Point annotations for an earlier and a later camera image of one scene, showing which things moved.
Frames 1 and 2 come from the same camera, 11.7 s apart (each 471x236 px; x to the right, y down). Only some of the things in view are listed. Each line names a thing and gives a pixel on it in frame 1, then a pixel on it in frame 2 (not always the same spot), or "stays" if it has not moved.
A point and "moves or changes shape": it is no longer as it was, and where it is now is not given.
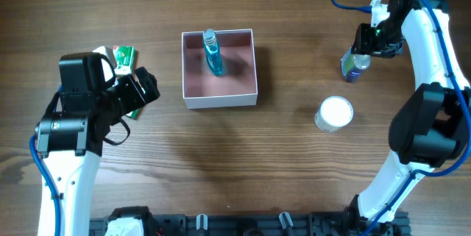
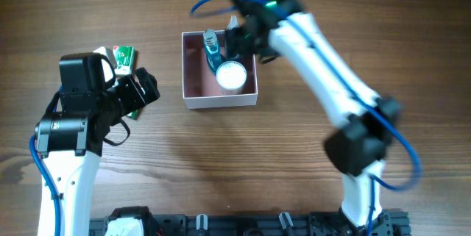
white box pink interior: (237, 86) stays
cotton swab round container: (335, 112) moves or changes shape
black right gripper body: (363, 41) to (237, 41)
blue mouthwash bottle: (212, 52) stays
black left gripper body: (136, 91) stays
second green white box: (135, 115) stays
